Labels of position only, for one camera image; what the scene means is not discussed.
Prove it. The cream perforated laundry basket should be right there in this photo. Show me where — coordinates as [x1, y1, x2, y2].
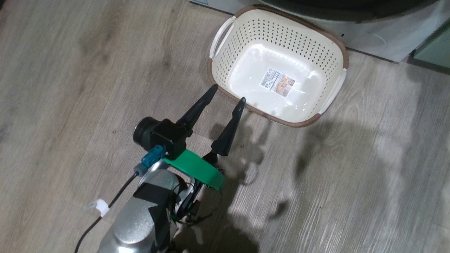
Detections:
[207, 4, 349, 128]

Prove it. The light grey washing machine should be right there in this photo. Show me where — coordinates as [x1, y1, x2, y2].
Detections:
[190, 0, 450, 63]

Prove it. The teal cable connector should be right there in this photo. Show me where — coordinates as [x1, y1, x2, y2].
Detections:
[134, 145, 166, 176]

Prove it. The white tape cable tag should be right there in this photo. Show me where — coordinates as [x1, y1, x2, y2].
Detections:
[88, 199, 110, 217]

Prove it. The printed paper basket label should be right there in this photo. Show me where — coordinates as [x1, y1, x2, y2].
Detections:
[259, 67, 296, 98]

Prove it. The pale green panel cabinet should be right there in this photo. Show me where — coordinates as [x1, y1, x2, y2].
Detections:
[408, 19, 450, 75]

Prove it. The black camera cable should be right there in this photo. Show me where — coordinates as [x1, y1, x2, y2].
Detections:
[74, 171, 139, 253]

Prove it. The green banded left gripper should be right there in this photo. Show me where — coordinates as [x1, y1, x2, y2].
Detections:
[163, 84, 246, 220]

